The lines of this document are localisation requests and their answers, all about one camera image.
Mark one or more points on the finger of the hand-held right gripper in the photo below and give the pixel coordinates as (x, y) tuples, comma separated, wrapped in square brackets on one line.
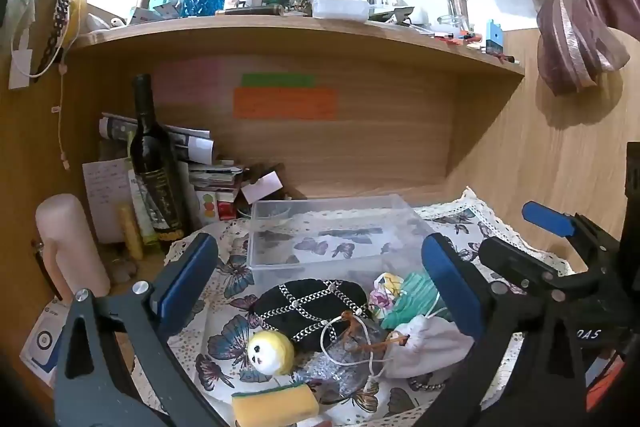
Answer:
[(547, 218), (510, 259)]

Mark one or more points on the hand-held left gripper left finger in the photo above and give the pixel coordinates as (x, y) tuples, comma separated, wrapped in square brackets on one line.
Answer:
[(187, 277)]

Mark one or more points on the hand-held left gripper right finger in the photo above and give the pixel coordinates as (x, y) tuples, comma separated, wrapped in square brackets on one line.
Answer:
[(450, 287)]

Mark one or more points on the green face mask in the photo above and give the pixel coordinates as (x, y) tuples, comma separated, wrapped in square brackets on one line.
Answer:
[(412, 302)]

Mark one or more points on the butterfly printed tablecloth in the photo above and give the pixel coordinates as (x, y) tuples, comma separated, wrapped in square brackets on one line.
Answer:
[(225, 307)]

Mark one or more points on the floral cloth scrunchie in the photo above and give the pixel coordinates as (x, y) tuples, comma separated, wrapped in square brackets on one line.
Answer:
[(385, 289)]

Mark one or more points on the small yellow bottle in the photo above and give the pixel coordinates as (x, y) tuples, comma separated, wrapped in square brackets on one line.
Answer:
[(131, 232)]

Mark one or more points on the box with coloured dots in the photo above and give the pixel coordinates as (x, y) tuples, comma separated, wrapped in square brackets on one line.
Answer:
[(210, 207)]

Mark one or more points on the dark beaded band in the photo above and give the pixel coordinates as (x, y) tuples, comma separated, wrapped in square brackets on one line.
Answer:
[(426, 385)]

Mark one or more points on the stack of booklets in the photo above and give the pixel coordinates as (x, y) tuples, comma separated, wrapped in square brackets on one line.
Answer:
[(215, 174)]

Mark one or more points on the yellow plush ball with face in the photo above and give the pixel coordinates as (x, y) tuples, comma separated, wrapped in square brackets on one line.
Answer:
[(270, 352)]

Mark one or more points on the white handwritten note paper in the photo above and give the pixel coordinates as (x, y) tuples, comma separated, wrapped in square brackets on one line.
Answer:
[(105, 202)]

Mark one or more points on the dark wine bottle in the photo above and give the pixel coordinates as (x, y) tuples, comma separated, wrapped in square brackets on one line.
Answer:
[(152, 167)]

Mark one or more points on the white card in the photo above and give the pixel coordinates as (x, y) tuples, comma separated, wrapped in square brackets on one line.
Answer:
[(261, 187)]

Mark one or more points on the pink cylinder candle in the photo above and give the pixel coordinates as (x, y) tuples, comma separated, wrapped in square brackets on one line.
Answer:
[(70, 247)]

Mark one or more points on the rolled printed papers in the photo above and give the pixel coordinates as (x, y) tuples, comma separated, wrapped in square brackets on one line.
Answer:
[(185, 139)]

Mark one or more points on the clear glitter bag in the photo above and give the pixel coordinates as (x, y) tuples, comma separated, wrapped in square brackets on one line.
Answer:
[(340, 374)]

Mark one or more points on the clear plastic box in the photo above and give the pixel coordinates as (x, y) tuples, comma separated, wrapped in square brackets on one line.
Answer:
[(325, 219)]

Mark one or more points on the yellow green sponge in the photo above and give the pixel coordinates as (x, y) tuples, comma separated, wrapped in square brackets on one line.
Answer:
[(272, 404)]

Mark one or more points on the white box with blue circle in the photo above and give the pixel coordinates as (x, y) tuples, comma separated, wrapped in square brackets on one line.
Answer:
[(42, 347)]

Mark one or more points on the mauve striped curtain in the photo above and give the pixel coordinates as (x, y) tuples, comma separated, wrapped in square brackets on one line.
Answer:
[(570, 32)]

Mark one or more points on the small blue box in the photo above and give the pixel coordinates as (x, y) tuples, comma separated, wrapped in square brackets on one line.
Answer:
[(495, 37)]

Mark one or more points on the pink sticky note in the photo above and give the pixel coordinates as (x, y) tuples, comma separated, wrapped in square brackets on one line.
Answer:
[(185, 79)]

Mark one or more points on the orange sticky note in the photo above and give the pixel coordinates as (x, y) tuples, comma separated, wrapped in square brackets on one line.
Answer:
[(285, 103)]

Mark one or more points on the green sticky note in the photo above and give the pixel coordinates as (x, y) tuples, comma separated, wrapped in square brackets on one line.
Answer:
[(277, 80)]

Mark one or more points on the glass jar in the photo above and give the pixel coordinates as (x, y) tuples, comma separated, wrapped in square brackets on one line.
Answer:
[(457, 12)]

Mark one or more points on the wooden shelf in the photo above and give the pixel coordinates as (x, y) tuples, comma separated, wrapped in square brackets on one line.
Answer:
[(300, 34)]

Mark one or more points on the black lace band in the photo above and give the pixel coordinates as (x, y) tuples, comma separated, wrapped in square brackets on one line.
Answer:
[(55, 22)]

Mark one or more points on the white rectangular box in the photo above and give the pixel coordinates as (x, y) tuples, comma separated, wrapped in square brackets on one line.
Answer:
[(340, 8)]

